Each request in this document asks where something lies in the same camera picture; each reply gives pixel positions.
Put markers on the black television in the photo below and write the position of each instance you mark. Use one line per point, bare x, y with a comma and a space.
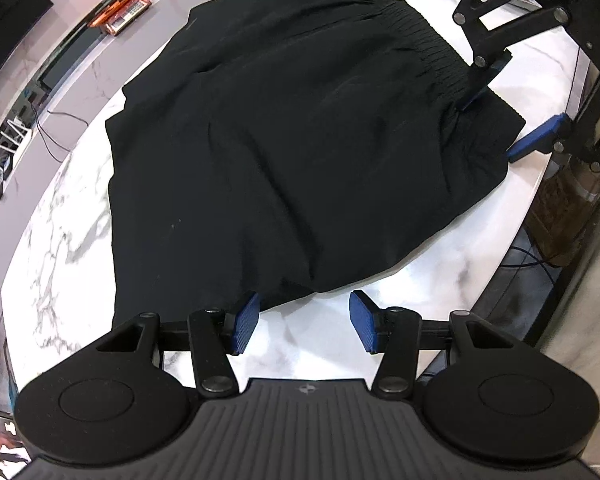
5, 15

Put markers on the printed poster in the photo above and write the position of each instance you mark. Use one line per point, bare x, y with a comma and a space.
0, 440

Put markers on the orange desk calculator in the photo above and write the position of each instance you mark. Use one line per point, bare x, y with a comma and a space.
120, 10

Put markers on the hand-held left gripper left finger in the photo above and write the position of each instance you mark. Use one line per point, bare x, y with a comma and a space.
245, 322

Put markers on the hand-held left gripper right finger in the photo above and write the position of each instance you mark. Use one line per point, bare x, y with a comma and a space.
362, 322

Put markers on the brown cardboard box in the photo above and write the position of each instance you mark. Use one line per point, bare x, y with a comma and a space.
565, 210

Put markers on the black shorts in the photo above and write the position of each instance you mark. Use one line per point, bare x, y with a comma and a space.
290, 135

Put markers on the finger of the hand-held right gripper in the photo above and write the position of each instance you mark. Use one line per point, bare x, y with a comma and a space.
537, 137
482, 87

